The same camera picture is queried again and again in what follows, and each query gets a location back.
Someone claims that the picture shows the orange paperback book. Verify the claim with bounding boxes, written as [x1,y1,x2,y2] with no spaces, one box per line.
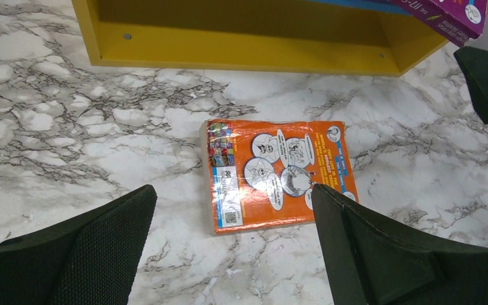
[200,119,358,234]

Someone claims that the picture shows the colourful wooden bookshelf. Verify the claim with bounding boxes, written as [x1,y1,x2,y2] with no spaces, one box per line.
[72,1,447,77]

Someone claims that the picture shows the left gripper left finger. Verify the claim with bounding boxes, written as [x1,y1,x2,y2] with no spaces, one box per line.
[0,185,157,304]

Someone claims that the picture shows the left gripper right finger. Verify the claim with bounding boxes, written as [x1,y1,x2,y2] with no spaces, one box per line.
[311,184,488,304]

